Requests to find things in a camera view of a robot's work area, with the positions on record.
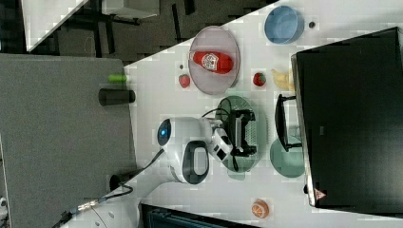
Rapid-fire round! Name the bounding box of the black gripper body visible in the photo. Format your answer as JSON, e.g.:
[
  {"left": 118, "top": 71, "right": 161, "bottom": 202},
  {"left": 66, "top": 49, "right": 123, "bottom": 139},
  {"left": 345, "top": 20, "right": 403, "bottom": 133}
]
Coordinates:
[{"left": 228, "top": 109, "right": 257, "bottom": 157}]

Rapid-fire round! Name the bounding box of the green plastic strainer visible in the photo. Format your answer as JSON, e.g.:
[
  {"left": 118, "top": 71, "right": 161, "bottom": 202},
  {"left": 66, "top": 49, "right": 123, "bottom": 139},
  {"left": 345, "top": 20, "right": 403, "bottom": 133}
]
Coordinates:
[{"left": 215, "top": 96, "right": 267, "bottom": 181}]

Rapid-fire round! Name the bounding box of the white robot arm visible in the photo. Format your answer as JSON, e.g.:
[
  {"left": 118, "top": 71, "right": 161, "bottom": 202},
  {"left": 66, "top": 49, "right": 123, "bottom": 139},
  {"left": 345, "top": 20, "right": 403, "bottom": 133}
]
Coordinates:
[{"left": 52, "top": 108, "right": 257, "bottom": 228}]

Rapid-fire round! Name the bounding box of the small toy strawberry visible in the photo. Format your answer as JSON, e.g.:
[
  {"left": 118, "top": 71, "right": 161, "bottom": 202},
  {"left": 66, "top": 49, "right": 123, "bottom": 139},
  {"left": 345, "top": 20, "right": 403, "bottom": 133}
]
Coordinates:
[{"left": 253, "top": 72, "right": 266, "bottom": 86}]

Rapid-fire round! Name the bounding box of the toy banana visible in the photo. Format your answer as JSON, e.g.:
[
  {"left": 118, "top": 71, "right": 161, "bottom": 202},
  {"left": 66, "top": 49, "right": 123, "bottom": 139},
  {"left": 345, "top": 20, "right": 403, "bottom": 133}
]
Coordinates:
[{"left": 271, "top": 69, "right": 295, "bottom": 91}]

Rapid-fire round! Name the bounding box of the red ketchup bottle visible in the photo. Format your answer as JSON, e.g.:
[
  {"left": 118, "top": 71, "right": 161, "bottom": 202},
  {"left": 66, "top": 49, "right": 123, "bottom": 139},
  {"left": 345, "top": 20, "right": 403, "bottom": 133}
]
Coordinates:
[{"left": 189, "top": 51, "right": 234, "bottom": 74}]

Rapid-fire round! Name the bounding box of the grey round plate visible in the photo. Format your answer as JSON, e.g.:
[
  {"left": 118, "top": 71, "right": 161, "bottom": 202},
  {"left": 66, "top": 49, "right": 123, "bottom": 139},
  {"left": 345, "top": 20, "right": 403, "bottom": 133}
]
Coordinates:
[{"left": 188, "top": 26, "right": 240, "bottom": 95}]

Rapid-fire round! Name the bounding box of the large toy strawberry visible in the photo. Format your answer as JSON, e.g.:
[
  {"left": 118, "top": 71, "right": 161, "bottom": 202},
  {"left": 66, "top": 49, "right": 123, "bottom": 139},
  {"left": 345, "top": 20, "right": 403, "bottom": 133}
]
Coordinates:
[{"left": 179, "top": 74, "right": 191, "bottom": 88}]

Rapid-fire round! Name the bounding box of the green plastic cup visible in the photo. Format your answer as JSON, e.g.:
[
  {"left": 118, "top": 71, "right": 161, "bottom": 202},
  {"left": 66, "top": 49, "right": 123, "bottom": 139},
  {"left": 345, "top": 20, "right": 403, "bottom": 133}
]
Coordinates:
[{"left": 270, "top": 139, "right": 305, "bottom": 178}]

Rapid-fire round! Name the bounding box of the toy orange half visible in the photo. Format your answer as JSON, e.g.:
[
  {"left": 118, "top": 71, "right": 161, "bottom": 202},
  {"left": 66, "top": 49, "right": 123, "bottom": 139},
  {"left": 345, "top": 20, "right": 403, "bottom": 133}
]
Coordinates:
[{"left": 251, "top": 199, "right": 269, "bottom": 219}]

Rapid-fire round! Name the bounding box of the blue bowl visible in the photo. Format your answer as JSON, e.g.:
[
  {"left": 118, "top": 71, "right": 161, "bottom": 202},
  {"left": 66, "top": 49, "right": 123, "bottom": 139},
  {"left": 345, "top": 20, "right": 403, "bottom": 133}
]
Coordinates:
[{"left": 264, "top": 6, "right": 304, "bottom": 45}]

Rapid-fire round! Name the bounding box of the toaster oven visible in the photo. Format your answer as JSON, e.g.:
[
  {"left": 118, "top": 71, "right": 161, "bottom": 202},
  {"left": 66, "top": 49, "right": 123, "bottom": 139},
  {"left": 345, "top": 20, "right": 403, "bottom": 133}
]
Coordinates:
[{"left": 291, "top": 28, "right": 403, "bottom": 218}]

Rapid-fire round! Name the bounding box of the green cylinder object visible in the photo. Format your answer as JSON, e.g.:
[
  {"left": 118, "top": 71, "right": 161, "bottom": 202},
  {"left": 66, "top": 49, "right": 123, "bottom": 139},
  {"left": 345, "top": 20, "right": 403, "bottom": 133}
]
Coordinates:
[{"left": 107, "top": 74, "right": 127, "bottom": 84}]

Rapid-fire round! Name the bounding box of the black cylinder on divider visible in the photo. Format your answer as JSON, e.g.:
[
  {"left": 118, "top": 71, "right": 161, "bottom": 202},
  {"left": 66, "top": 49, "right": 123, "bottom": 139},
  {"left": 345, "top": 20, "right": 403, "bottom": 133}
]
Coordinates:
[{"left": 98, "top": 88, "right": 136, "bottom": 106}]

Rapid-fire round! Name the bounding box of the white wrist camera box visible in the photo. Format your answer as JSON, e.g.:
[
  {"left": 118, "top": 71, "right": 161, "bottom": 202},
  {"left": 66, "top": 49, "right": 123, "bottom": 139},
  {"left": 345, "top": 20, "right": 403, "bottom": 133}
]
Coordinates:
[{"left": 208, "top": 128, "right": 234, "bottom": 162}]

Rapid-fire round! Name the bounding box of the blue metal frame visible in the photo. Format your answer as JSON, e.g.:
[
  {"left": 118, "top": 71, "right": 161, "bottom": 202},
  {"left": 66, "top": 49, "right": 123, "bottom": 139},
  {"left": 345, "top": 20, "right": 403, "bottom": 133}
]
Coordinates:
[{"left": 141, "top": 203, "right": 258, "bottom": 228}]

